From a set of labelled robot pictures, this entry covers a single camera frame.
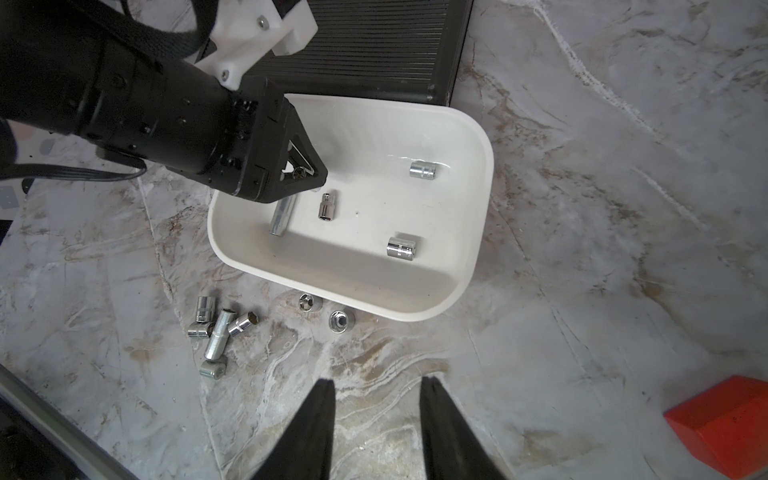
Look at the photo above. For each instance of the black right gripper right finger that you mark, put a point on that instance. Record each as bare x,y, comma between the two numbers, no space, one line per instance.
450,448

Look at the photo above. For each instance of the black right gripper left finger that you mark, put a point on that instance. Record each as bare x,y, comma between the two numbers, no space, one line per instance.
304,451

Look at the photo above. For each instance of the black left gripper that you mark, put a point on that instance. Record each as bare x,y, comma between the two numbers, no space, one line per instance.
247,143

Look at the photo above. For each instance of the long chrome socket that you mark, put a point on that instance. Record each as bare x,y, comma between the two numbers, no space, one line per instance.
219,335
282,215

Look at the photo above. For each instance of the lone chrome socket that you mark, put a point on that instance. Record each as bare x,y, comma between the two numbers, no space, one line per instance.
423,170

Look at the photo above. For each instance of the chrome socket joined pair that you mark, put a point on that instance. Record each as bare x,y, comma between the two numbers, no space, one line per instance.
401,248

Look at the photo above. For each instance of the small angled cluster socket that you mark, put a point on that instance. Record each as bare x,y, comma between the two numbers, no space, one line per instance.
242,323

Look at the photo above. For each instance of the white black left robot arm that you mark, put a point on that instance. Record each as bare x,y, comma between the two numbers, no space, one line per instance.
50,51

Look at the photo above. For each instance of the chrome socket cluster lower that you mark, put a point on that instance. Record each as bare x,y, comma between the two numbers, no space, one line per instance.
213,369

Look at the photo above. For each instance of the white plastic storage box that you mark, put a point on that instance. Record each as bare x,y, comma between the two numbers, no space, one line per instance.
368,146

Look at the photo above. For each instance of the long chrome socket in cluster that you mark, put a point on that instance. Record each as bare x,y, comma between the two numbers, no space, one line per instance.
219,335

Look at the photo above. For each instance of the black ribbed tool case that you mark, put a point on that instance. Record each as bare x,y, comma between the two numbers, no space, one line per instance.
406,51

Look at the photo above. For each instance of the red plastic block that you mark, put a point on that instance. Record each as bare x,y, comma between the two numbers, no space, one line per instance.
725,427

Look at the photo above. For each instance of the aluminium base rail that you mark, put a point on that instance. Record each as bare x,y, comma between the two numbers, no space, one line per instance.
55,434

